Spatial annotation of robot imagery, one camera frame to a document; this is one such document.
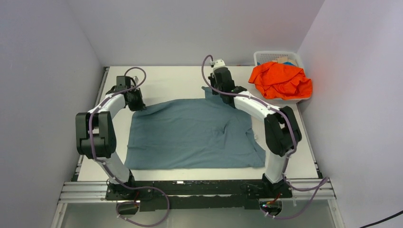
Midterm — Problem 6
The grey-blue t shirt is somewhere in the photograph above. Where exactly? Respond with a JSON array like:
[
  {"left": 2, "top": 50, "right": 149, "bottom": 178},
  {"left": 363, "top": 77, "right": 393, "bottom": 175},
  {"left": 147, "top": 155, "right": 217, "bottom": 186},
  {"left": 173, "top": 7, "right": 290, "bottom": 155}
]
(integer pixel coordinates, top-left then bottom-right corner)
[{"left": 125, "top": 87, "right": 266, "bottom": 170}]

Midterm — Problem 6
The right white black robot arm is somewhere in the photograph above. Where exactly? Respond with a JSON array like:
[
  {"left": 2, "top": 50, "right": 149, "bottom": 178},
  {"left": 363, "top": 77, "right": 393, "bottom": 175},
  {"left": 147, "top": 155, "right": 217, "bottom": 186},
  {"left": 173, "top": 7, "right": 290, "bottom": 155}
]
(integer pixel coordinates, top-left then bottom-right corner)
[{"left": 205, "top": 66, "right": 302, "bottom": 197}]

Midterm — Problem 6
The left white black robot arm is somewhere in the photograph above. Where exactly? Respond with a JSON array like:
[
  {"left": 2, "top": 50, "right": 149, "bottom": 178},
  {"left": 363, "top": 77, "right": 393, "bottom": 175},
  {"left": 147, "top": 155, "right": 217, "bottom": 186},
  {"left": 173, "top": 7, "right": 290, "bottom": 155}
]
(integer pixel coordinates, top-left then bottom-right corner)
[{"left": 75, "top": 76, "right": 145, "bottom": 200}]

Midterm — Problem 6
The white plastic laundry basket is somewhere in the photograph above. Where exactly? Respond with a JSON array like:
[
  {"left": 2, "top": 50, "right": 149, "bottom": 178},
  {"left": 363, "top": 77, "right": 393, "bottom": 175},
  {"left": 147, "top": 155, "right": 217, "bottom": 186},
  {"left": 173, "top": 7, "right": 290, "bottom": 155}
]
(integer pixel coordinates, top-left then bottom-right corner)
[{"left": 254, "top": 51, "right": 308, "bottom": 102}]

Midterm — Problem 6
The orange t shirt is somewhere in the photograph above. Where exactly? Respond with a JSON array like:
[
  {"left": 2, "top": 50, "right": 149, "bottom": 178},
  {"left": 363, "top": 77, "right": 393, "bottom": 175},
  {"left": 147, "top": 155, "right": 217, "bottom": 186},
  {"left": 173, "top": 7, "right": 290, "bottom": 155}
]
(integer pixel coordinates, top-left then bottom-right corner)
[{"left": 248, "top": 62, "right": 313, "bottom": 100}]

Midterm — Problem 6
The tan item in basket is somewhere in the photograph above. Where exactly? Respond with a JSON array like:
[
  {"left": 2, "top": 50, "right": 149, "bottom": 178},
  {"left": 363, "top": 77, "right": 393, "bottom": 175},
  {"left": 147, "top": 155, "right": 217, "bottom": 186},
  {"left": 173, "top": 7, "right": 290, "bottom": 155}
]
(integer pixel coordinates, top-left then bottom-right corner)
[{"left": 273, "top": 57, "right": 298, "bottom": 66}]

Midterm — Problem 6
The blue garment in basket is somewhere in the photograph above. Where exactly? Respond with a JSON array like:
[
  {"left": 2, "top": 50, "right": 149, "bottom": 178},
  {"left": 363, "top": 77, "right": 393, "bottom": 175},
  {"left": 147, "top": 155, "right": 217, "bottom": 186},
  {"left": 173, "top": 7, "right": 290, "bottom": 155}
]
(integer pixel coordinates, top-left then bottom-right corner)
[{"left": 282, "top": 62, "right": 297, "bottom": 67}]

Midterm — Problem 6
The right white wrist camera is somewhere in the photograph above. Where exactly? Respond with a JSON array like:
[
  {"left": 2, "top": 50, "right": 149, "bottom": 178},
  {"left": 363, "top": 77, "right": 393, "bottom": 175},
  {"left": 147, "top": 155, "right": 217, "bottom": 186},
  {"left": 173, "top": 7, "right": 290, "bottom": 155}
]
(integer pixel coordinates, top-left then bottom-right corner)
[{"left": 210, "top": 58, "right": 226, "bottom": 70}]

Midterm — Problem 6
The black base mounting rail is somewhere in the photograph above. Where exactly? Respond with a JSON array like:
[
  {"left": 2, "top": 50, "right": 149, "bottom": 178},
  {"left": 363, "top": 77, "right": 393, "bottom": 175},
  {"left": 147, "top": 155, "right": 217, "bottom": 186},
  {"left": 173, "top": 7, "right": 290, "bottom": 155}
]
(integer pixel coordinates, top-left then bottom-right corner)
[{"left": 105, "top": 179, "right": 293, "bottom": 212}]

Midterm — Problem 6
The aluminium frame rail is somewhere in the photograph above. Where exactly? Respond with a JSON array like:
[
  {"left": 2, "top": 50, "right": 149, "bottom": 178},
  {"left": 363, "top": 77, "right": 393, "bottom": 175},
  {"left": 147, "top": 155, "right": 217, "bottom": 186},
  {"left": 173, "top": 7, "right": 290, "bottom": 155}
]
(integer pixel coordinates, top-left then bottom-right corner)
[{"left": 58, "top": 179, "right": 336, "bottom": 203}]

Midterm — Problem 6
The black cable bottom right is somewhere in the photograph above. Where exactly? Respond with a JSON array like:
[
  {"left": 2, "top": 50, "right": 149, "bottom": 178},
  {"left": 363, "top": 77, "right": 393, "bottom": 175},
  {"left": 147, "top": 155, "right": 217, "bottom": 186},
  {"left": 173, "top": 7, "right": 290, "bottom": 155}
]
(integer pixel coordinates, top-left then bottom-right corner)
[{"left": 359, "top": 210, "right": 403, "bottom": 228}]

